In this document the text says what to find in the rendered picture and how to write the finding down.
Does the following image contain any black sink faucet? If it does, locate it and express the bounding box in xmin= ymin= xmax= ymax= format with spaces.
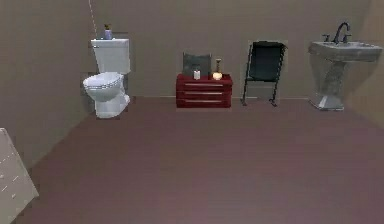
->
xmin=321 ymin=21 xmax=353 ymax=45

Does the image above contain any white toilet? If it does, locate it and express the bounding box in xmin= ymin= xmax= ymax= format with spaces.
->
xmin=82 ymin=37 xmax=132 ymax=120

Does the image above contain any brown and cream plunger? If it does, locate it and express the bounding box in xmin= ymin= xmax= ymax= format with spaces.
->
xmin=212 ymin=58 xmax=224 ymax=81

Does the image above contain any red chest of drawers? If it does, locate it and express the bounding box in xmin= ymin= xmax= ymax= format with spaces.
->
xmin=175 ymin=73 xmax=233 ymax=109

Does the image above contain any pale beige cabinet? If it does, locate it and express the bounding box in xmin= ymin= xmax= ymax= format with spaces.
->
xmin=0 ymin=127 xmax=40 ymax=224

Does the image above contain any grey pedestal sink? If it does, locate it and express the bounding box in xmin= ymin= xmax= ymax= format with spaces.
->
xmin=307 ymin=40 xmax=384 ymax=111

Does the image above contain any purple soap bottle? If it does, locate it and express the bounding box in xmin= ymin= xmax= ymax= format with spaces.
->
xmin=102 ymin=23 xmax=113 ymax=41

